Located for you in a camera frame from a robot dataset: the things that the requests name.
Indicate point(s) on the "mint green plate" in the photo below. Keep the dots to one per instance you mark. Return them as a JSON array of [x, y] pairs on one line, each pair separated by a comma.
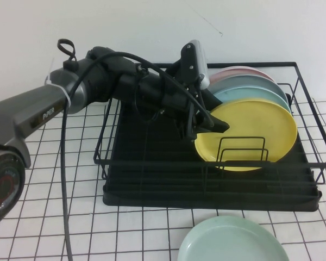
[[233, 242]]

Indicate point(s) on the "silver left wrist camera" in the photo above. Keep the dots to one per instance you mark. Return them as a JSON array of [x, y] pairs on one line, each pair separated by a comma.
[[198, 62]]

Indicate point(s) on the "yellow plate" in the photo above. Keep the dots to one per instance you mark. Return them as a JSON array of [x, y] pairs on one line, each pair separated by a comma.
[[260, 130]]

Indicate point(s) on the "light blue plate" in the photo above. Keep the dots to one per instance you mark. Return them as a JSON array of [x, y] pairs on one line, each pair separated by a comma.
[[250, 93]]

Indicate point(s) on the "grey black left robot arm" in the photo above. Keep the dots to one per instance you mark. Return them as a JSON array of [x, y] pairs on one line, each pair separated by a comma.
[[30, 108]]

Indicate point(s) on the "white zip tie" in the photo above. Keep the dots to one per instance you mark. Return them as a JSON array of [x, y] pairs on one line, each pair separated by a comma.
[[65, 93]]

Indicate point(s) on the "black dish drying rack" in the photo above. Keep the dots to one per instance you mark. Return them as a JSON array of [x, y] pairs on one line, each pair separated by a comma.
[[152, 198]]

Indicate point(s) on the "grey plate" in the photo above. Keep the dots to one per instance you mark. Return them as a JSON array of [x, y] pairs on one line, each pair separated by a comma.
[[247, 81]]

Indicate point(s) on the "white black-grid tablecloth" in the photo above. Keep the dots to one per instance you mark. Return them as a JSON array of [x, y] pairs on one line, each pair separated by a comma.
[[125, 231]]

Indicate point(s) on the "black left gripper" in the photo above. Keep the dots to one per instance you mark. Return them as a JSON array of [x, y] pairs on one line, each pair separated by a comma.
[[168, 98]]

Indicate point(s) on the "pink plate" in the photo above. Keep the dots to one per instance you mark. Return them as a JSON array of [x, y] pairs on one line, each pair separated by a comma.
[[233, 72]]

